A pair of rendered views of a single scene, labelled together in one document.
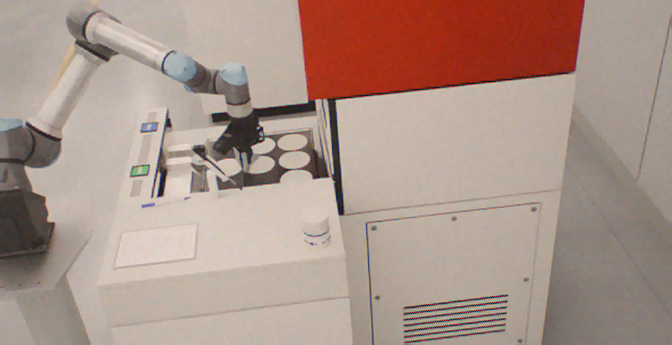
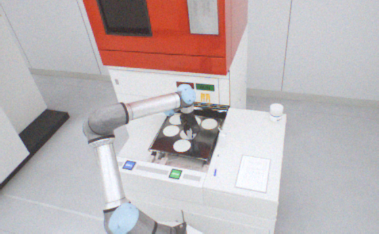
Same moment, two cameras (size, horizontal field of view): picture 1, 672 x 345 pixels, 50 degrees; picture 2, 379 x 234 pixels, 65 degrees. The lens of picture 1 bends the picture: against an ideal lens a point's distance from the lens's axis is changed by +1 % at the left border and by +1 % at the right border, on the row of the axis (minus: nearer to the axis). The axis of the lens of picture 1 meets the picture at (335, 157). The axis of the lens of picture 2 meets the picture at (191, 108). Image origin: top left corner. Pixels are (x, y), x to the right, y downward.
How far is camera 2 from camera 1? 1.94 m
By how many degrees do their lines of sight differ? 52
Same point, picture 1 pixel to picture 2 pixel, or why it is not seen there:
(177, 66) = (192, 94)
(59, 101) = (118, 179)
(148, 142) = (144, 168)
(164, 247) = (256, 170)
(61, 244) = not seen: outside the picture
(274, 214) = (248, 128)
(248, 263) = (281, 142)
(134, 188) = (190, 178)
